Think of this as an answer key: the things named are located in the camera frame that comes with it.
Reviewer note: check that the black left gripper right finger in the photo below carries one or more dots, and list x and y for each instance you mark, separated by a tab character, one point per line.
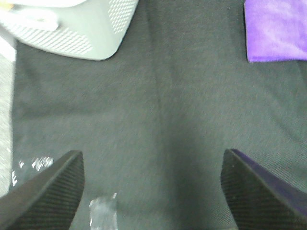
258	200

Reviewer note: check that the purple microfiber towel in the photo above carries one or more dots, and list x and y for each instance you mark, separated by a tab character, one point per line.
276	30

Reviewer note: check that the grey perforated plastic basket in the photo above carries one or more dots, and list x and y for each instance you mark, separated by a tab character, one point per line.
84	29

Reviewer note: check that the clear tape piece front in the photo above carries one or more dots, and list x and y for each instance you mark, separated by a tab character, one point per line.
103	213

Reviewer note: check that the black table cloth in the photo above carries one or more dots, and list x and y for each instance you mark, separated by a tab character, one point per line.
154	120

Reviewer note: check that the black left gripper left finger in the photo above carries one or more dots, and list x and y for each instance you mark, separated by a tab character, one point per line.
49	200

